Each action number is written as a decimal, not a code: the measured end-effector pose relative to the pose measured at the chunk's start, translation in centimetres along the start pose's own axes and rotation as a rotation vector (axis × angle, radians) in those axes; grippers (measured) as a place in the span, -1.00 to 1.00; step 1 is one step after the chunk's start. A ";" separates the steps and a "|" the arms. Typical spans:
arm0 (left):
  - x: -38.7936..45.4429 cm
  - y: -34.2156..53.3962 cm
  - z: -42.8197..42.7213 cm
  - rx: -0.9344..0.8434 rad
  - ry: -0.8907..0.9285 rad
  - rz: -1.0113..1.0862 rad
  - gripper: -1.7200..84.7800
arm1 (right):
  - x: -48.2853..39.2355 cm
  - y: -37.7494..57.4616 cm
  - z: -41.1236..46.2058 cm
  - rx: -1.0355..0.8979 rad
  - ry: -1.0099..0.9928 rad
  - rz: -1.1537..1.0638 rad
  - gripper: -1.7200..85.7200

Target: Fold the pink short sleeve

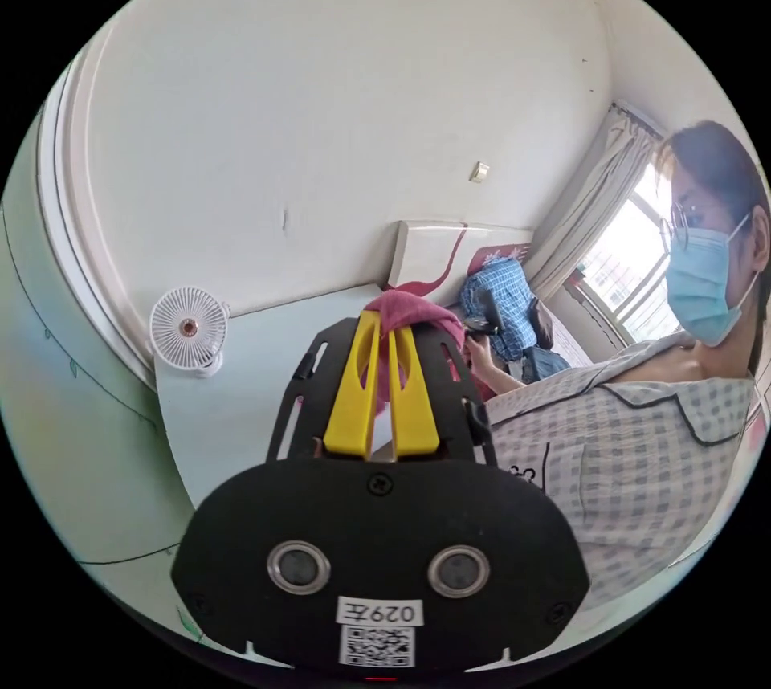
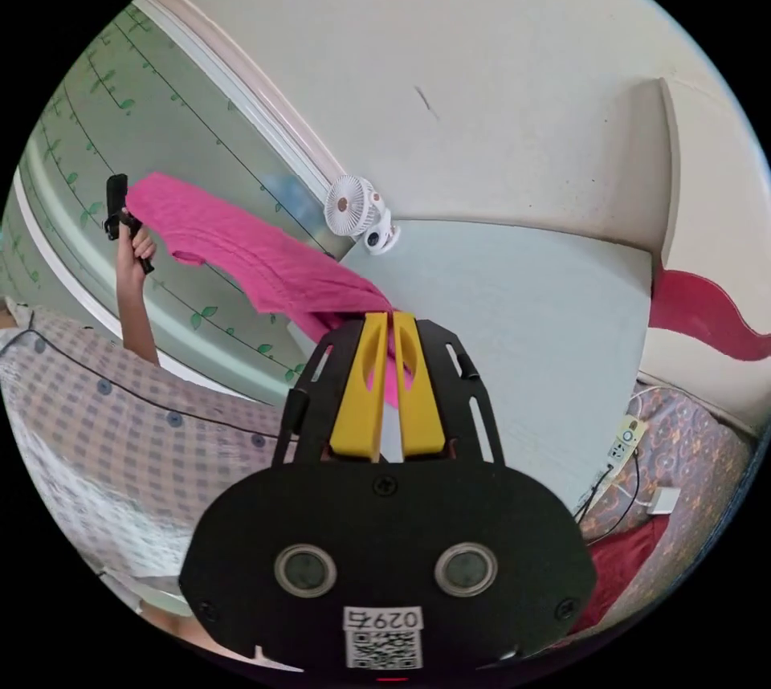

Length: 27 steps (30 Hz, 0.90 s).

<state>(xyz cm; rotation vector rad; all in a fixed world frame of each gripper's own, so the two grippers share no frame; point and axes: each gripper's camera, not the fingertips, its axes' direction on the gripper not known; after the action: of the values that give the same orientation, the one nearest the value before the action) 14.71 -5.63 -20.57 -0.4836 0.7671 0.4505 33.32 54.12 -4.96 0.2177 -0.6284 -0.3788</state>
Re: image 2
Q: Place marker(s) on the person's left forearm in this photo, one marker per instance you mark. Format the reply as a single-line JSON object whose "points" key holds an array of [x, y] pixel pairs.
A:
{"points": [[136, 315]]}

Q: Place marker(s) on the person's body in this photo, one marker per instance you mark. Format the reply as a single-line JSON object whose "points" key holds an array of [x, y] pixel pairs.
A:
{"points": [[90, 436]]}

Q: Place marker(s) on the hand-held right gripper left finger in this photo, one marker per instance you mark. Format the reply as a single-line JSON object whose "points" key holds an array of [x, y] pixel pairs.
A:
{"points": [[356, 400]]}

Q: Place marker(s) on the pink short sleeve shirt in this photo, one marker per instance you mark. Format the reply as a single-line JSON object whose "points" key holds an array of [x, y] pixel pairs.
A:
{"points": [[253, 249]]}

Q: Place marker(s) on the white charger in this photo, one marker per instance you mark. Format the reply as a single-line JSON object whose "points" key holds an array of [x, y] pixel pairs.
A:
{"points": [[664, 501]]}

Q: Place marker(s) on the white headboard with pink wave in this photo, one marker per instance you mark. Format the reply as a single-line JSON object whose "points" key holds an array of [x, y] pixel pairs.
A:
{"points": [[705, 255]]}

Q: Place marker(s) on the red cloth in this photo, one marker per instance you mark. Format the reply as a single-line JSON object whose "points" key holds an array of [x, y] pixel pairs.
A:
{"points": [[620, 562]]}

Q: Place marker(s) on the white clip fan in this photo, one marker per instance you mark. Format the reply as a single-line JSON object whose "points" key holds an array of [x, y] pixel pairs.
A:
{"points": [[356, 214]]}

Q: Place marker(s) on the frosted window with leaf print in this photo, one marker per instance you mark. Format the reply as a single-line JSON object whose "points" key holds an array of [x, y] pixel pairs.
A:
{"points": [[150, 129]]}

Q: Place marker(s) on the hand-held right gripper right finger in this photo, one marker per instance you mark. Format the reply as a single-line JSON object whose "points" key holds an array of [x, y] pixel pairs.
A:
{"points": [[423, 406]]}

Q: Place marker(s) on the person's right hand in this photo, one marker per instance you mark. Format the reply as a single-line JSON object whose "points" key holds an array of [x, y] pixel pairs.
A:
{"points": [[175, 620]]}

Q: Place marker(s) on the bed with patterned sheet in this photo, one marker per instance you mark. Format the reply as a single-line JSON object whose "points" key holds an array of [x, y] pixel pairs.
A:
{"points": [[693, 448]]}

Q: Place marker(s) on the person's left hand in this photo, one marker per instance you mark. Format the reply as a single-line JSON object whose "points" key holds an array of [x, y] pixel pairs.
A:
{"points": [[144, 248]]}

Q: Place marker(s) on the white power strip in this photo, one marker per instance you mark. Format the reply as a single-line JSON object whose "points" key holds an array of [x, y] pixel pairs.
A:
{"points": [[626, 439]]}

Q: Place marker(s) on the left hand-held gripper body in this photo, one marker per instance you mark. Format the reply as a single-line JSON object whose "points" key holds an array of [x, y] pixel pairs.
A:
{"points": [[142, 262]]}

